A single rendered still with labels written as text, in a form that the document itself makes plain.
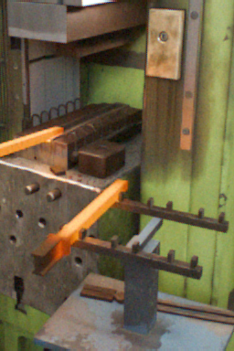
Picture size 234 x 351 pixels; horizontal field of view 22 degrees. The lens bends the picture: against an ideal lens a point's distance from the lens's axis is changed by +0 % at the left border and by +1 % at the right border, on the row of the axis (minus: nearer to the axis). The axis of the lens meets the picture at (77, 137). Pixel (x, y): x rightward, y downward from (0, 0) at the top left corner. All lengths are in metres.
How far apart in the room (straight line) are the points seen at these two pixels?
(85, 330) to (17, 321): 0.56
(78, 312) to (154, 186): 0.43
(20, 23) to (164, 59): 0.40
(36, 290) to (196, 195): 0.56
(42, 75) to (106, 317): 0.82
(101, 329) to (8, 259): 0.52
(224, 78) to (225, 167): 0.23
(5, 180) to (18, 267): 0.28
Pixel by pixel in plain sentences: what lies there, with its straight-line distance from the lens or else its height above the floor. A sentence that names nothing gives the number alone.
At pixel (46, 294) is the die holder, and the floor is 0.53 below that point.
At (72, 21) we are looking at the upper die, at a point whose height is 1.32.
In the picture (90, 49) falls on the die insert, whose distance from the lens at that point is 1.72.
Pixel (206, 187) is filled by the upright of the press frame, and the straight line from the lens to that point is 1.63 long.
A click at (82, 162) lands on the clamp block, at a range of 1.62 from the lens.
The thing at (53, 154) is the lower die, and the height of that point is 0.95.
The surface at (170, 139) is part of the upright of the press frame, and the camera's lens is 1.62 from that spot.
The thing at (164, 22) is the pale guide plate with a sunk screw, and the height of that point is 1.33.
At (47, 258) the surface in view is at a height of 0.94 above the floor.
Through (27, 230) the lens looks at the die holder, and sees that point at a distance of 1.76.
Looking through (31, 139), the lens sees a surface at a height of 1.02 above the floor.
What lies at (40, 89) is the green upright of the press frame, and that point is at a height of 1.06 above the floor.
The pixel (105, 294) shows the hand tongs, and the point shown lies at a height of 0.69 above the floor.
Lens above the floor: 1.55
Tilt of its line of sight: 19 degrees down
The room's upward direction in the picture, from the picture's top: straight up
